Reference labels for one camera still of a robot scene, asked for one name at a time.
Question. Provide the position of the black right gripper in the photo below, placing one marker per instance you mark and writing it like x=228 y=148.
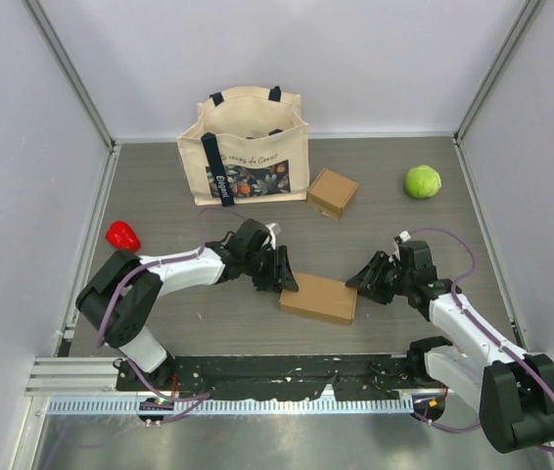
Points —
x=367 y=279

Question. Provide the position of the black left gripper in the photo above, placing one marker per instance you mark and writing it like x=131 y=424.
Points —
x=281 y=275

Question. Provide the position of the spare brown cardboard box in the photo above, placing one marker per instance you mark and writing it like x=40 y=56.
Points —
x=320 y=298

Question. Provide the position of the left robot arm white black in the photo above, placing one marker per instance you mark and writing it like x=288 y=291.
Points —
x=119 y=298

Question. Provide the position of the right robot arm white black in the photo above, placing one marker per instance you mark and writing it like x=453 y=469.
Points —
x=511 y=390

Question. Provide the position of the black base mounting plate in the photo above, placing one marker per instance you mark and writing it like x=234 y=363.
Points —
x=377 y=376

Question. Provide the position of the green cabbage ball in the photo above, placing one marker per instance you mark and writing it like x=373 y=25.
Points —
x=422 y=182

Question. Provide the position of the beige canvas tote bag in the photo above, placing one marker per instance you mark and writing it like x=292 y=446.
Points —
x=248 y=145

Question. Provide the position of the red bell pepper toy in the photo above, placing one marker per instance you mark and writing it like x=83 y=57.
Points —
x=121 y=236

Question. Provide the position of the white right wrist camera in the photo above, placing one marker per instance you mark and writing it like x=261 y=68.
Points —
x=398 y=241

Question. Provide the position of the slotted cable duct strip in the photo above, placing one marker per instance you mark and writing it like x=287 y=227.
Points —
x=126 y=405

